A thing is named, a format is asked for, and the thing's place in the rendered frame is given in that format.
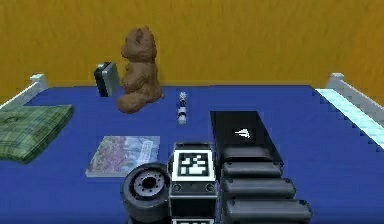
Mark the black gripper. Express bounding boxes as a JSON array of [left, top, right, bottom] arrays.
[[120, 162, 173, 224]]

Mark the colourful book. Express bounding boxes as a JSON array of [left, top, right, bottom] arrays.
[[85, 135, 161, 178]]

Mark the black and white remote control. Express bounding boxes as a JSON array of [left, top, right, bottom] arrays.
[[176, 91, 189, 125]]

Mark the brown teddy bear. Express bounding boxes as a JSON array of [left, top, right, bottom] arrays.
[[115, 25, 165, 115]]

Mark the grey and black box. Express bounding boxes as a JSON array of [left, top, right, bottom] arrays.
[[93, 61, 121, 98]]

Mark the green plaid pillow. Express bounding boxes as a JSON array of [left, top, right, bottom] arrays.
[[0, 103, 75, 165]]

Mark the blue bed with white frame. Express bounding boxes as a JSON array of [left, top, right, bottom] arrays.
[[0, 72, 384, 224]]

